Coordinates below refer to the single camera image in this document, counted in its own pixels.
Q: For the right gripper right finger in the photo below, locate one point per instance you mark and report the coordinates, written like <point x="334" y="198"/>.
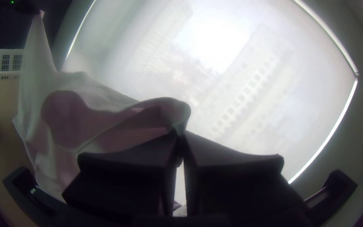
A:
<point x="232" y="189"/>

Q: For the white laundry basket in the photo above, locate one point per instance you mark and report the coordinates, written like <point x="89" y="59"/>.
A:
<point x="2" y="74"/>

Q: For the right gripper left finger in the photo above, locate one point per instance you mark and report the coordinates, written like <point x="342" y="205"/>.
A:
<point x="121" y="179"/>

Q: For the white t-shirt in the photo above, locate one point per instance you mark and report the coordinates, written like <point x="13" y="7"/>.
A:
<point x="43" y="78"/>

